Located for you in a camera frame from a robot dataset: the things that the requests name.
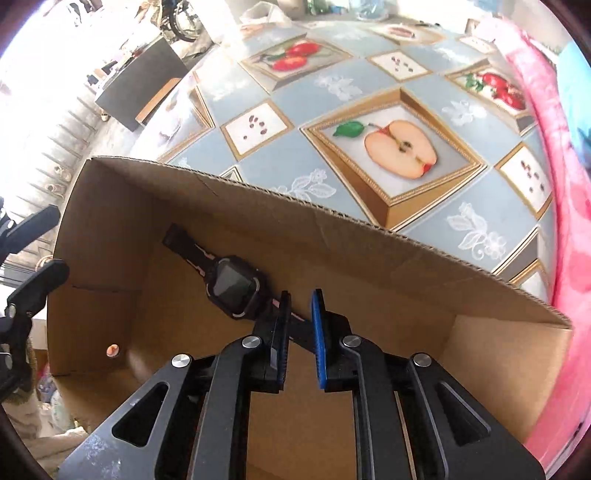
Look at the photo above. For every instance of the baluster railing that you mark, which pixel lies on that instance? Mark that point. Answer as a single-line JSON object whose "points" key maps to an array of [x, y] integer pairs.
{"points": [[60, 152]]}

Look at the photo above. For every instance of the fruit print tablecloth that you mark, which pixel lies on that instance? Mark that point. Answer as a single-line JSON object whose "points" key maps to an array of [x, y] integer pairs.
{"points": [[323, 92]]}

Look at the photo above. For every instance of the black smartwatch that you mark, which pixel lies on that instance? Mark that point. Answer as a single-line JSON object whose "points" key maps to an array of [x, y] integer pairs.
{"points": [[226, 281]]}

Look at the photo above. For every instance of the bicycle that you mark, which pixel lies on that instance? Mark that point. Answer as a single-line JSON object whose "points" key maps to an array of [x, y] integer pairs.
{"points": [[182, 23]]}

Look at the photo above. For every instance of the clear water jug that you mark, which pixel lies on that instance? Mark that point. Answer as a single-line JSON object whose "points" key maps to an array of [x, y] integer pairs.
{"points": [[374, 9]]}

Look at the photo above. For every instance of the dark grey cabinet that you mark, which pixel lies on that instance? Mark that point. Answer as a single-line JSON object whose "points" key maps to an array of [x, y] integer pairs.
{"points": [[138, 83]]}

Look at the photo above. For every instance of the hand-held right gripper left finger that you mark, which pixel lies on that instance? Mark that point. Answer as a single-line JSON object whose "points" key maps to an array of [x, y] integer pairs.
{"points": [[279, 350]]}

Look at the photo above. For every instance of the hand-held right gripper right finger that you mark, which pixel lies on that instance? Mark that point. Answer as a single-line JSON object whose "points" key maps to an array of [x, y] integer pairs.
{"points": [[321, 341]]}

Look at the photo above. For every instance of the blue blanket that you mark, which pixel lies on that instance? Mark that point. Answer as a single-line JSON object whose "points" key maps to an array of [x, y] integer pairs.
{"points": [[579, 92]]}

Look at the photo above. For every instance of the pink blanket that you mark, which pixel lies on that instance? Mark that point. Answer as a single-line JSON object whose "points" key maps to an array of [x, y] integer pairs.
{"points": [[572, 230]]}

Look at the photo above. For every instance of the white plastic bag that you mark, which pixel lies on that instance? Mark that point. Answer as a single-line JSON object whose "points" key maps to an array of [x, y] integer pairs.
{"points": [[263, 14]]}

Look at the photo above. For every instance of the brown cardboard box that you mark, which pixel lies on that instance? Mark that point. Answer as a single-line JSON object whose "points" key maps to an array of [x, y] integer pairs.
{"points": [[369, 277]]}

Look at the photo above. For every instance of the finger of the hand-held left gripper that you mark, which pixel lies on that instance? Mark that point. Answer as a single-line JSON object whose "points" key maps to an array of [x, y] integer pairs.
{"points": [[46, 277], [37, 219]]}

